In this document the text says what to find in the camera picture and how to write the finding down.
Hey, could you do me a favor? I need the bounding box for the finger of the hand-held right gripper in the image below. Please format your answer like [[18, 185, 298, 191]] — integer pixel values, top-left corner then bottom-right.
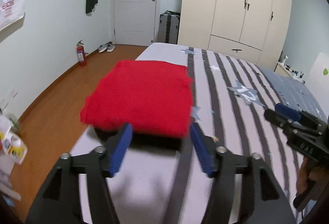
[[275, 103, 328, 137], [264, 109, 301, 137]]

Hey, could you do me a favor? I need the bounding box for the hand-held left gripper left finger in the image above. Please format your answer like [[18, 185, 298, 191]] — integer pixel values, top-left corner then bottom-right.
[[24, 122, 134, 224]]

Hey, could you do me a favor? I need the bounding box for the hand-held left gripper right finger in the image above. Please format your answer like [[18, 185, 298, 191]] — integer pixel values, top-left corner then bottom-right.
[[189, 122, 296, 224]]

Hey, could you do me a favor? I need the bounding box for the red garment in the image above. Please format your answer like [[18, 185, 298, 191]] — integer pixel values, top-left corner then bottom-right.
[[80, 60, 194, 139]]

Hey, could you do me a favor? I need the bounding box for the person's right hand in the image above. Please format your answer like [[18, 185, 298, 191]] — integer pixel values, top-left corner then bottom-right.
[[295, 158, 320, 195]]

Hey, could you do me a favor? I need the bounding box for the folded black garment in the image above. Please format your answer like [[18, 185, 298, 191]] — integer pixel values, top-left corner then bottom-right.
[[93, 126, 187, 154]]

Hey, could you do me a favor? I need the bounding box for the striped bed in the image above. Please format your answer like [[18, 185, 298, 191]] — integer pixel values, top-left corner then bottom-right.
[[69, 42, 329, 224]]

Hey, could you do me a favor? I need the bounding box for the white headboard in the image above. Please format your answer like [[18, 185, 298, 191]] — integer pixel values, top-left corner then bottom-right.
[[305, 52, 329, 111]]

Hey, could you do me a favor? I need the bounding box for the white nightstand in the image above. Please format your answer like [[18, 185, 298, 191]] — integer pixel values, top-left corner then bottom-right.
[[274, 61, 306, 83]]

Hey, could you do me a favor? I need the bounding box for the red fire extinguisher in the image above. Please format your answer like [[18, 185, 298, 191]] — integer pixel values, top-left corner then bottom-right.
[[76, 40, 87, 67]]

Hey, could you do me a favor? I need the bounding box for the white detergent bottle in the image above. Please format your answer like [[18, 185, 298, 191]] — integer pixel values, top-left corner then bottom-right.
[[0, 131, 28, 165]]

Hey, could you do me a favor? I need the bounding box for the white flat board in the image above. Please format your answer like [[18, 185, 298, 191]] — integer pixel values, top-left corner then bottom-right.
[[0, 157, 21, 201]]

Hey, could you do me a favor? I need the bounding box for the cream wardrobe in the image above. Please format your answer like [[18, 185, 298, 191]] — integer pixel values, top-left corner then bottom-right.
[[177, 0, 293, 70]]

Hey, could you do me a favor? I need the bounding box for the silver black trunk suitcase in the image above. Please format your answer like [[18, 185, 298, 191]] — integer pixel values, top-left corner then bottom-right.
[[157, 10, 181, 45]]

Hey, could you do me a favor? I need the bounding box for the white door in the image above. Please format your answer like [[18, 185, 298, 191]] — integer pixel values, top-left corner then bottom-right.
[[112, 0, 161, 47]]

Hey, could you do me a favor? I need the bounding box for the white tote bag red print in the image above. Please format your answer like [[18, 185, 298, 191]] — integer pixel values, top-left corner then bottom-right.
[[0, 0, 26, 31]]

